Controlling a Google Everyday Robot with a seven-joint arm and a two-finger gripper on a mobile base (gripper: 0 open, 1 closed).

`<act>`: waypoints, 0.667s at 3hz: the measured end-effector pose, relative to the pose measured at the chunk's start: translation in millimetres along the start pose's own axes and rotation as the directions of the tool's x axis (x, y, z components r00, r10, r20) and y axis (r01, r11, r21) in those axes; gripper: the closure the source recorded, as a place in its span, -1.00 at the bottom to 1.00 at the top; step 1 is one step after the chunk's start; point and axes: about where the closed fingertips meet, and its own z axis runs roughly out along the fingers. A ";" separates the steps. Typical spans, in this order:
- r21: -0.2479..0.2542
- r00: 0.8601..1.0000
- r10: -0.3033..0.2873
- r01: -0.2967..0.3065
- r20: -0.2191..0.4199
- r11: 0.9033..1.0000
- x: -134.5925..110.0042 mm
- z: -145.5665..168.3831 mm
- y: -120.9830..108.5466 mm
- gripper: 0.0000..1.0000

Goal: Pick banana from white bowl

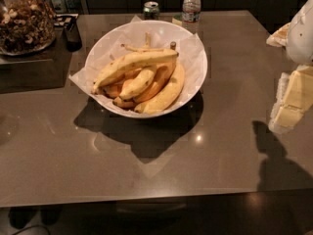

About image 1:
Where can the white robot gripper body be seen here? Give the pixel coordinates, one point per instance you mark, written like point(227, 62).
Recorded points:
point(301, 36)

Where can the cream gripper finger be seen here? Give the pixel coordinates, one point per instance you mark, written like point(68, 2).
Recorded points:
point(279, 37)
point(294, 98)

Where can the orange ripe banana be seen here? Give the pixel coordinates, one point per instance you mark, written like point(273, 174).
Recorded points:
point(163, 73)

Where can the front right yellow banana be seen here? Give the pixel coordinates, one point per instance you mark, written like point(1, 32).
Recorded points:
point(166, 96)

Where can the top long yellow banana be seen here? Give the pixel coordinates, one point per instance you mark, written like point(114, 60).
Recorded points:
point(129, 62)

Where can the small middle yellow banana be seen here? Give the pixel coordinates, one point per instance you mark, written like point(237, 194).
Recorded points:
point(140, 83)

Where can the bottom small banana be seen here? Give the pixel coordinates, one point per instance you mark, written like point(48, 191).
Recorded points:
point(123, 104)

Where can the left lower orange banana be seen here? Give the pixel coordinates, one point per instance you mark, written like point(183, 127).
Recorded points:
point(114, 89)

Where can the white bowl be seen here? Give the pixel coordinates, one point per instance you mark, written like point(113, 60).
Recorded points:
point(143, 67)

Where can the white paper liner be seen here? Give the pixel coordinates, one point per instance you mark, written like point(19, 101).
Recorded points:
point(191, 56)

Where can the clear plastic water bottle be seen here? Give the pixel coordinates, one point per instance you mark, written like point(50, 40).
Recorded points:
point(191, 12)

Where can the green soda can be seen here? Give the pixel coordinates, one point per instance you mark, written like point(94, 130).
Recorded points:
point(151, 10)

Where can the small black container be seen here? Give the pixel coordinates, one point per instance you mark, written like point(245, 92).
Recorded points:
point(74, 42)

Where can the dark tray stand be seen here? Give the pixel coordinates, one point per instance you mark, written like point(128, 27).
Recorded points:
point(43, 70)

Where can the glass jar of nuts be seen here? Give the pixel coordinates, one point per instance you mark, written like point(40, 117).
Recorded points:
point(26, 26)

